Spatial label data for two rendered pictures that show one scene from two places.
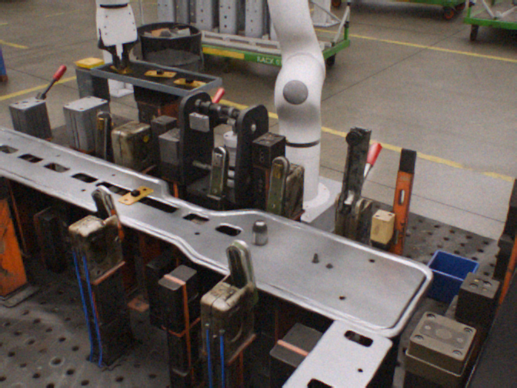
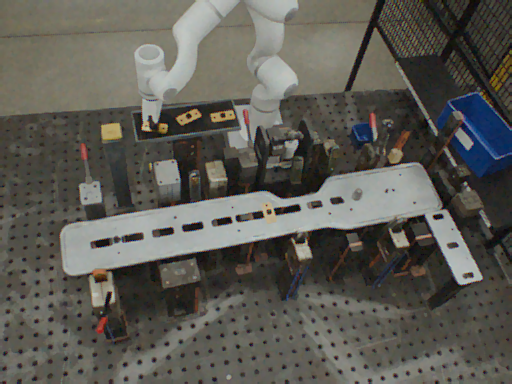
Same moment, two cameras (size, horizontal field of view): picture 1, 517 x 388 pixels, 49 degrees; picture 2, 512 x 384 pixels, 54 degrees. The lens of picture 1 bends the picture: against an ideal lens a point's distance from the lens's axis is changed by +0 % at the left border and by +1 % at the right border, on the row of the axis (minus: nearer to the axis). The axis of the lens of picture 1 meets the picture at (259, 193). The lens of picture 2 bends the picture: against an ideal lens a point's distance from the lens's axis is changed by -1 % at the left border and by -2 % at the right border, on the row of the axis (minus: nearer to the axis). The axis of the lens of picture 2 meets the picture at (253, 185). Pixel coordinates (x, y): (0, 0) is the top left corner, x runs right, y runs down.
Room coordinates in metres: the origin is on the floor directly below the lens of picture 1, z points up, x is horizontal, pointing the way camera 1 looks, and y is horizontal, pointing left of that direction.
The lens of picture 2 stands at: (0.70, 1.11, 2.54)
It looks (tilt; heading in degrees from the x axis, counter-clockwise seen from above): 56 degrees down; 302
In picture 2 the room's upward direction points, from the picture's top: 11 degrees clockwise
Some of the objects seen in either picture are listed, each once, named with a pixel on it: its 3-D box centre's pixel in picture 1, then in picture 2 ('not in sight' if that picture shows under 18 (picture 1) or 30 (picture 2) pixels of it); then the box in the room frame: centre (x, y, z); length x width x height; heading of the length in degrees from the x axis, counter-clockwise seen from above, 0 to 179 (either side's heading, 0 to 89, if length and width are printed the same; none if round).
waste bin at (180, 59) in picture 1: (171, 78); not in sight; (4.09, 0.66, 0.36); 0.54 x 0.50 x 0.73; 143
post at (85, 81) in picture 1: (101, 135); (118, 170); (1.67, 0.51, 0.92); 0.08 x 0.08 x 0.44; 57
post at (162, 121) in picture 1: (170, 186); (226, 182); (1.36, 0.24, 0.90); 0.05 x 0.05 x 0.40; 57
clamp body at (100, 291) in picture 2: not in sight; (110, 309); (1.29, 0.88, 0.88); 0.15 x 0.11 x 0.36; 147
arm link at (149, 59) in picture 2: not in sight; (151, 70); (1.58, 0.40, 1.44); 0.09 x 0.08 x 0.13; 168
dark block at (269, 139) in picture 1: (268, 216); (304, 168); (1.18, -0.02, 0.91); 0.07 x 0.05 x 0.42; 147
